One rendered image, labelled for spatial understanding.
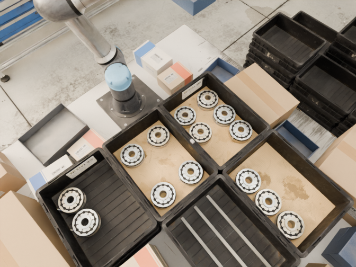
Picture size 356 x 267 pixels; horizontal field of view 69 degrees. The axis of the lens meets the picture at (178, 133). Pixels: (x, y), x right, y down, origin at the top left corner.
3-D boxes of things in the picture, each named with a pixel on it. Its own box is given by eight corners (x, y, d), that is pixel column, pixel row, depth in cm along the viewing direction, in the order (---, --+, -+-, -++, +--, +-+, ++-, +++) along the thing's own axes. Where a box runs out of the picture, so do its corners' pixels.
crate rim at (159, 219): (101, 147, 109) (99, 144, 106) (158, 107, 116) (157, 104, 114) (159, 224, 95) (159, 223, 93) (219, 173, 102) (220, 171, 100)
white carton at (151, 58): (135, 62, 154) (132, 51, 146) (150, 51, 158) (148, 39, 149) (158, 80, 148) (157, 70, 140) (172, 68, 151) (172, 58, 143)
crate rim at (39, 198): (36, 193, 101) (33, 192, 99) (101, 147, 109) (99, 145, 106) (89, 284, 87) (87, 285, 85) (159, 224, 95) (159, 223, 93)
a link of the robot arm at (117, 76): (114, 104, 124) (106, 86, 112) (108, 83, 130) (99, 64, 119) (138, 96, 126) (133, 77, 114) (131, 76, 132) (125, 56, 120)
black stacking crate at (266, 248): (162, 227, 103) (160, 224, 93) (216, 180, 111) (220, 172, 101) (232, 320, 90) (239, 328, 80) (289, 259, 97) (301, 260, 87)
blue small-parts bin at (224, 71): (216, 100, 141) (218, 93, 135) (195, 86, 146) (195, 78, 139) (238, 78, 147) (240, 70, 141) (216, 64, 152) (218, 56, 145)
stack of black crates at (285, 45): (239, 74, 217) (251, 32, 176) (262, 55, 225) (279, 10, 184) (277, 104, 204) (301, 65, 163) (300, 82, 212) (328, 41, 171)
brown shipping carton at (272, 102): (218, 101, 141) (222, 83, 126) (248, 81, 146) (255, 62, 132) (257, 141, 130) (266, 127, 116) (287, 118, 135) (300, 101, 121)
